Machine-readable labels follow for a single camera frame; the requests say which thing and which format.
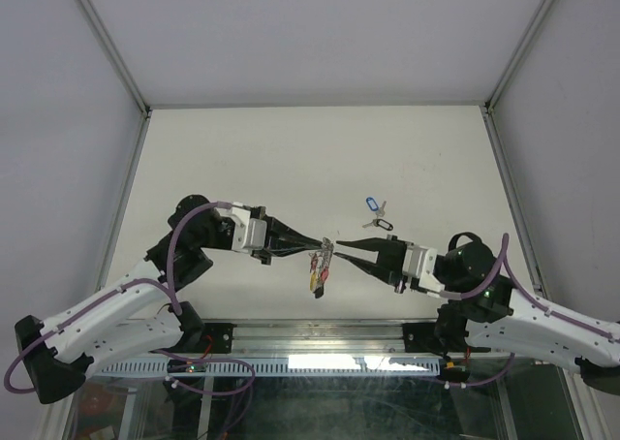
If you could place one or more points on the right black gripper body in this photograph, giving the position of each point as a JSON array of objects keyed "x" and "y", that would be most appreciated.
[{"x": 393, "y": 264}]

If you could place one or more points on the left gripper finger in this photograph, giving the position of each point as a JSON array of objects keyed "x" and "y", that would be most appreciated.
[
  {"x": 292, "y": 250},
  {"x": 283, "y": 235}
]

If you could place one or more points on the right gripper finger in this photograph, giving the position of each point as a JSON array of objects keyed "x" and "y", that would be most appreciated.
[
  {"x": 379, "y": 272},
  {"x": 371, "y": 244}
]

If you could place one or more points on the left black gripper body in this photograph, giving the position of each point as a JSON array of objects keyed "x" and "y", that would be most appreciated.
[{"x": 263, "y": 255}]

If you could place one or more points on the key with blue tag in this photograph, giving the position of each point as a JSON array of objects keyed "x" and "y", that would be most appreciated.
[{"x": 379, "y": 209}]

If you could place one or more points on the large keyring with yellow grip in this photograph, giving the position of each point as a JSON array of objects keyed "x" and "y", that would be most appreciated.
[{"x": 319, "y": 267}]

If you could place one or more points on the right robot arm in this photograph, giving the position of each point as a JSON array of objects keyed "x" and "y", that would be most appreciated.
[{"x": 485, "y": 308}]

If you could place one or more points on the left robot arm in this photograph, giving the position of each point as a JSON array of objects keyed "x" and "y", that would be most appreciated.
[{"x": 141, "y": 312}]

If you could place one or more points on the key with black tag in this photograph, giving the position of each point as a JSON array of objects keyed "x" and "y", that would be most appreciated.
[{"x": 379, "y": 223}]

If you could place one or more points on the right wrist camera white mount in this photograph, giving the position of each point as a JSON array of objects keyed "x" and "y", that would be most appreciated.
[{"x": 418, "y": 269}]

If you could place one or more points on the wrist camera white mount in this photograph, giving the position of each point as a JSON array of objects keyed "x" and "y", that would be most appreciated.
[
  {"x": 418, "y": 269},
  {"x": 250, "y": 228}
]

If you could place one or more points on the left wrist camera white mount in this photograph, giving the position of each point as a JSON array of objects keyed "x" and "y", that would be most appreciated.
[{"x": 250, "y": 228}]

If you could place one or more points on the aluminium mounting rail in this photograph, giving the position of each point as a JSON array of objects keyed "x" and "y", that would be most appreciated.
[{"x": 261, "y": 337}]

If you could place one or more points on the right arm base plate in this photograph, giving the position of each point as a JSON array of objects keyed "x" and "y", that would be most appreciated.
[{"x": 419, "y": 337}]

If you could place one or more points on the slotted white cable duct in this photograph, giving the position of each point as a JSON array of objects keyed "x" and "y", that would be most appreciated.
[{"x": 310, "y": 365}]

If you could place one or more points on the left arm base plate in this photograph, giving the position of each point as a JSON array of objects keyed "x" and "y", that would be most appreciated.
[{"x": 217, "y": 338}]

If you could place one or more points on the left aluminium frame post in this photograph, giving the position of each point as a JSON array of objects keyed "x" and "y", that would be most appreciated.
[{"x": 112, "y": 53}]

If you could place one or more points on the aluminium frame post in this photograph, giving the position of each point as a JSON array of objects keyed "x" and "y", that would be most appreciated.
[
  {"x": 521, "y": 51},
  {"x": 112, "y": 53}
]

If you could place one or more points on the right aluminium frame post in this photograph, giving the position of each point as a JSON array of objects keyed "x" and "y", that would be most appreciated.
[{"x": 521, "y": 51}]

